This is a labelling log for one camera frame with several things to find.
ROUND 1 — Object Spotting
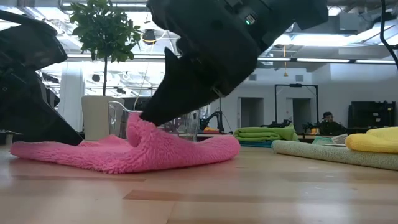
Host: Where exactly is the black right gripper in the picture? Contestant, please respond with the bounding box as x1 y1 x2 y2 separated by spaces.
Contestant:
139 0 262 128

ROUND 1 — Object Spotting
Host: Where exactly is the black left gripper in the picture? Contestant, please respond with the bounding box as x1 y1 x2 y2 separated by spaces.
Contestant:
0 67 84 146

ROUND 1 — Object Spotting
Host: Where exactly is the pink microfiber towel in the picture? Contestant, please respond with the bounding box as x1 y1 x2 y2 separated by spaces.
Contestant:
9 112 242 175

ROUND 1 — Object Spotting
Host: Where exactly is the blue microfiber towel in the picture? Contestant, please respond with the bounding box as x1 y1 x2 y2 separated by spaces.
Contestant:
238 140 274 149

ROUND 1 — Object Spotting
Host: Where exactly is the bright green microfiber towel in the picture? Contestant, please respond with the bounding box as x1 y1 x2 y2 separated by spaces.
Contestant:
233 124 300 143

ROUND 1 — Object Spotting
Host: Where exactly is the yellow microfiber towel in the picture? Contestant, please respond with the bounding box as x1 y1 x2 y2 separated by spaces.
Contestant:
344 126 398 154

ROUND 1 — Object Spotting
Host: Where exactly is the white round column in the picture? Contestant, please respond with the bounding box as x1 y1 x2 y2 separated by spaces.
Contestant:
57 73 85 133

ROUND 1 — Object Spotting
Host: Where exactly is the black ceiling lamp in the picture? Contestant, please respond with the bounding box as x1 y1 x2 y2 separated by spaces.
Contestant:
142 29 158 45

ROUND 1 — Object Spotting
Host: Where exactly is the white planter pot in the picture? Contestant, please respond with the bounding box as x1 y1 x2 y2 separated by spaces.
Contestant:
81 95 125 141

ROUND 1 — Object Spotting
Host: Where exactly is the clear plastic bin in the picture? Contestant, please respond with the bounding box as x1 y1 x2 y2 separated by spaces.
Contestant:
108 101 203 141

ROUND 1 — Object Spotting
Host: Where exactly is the green leafy tree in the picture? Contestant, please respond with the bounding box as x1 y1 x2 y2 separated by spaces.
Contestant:
70 0 142 97

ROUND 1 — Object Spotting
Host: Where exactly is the person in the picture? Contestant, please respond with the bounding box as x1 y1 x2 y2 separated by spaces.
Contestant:
317 111 348 136

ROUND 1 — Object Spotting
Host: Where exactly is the pale green waffle towel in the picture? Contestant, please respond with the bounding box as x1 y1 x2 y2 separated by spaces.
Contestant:
271 133 398 171

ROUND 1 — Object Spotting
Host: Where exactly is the black cabinet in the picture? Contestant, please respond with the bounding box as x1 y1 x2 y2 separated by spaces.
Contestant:
347 100 396 130

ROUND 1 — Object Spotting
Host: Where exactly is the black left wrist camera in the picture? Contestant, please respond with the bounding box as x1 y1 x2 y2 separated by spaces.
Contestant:
0 9 68 72

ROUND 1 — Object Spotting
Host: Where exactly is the black gantry frame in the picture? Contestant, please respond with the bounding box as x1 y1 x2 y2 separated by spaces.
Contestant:
274 83 320 128

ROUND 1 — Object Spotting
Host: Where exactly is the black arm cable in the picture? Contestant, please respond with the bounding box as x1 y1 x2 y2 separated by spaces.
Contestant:
379 0 398 71

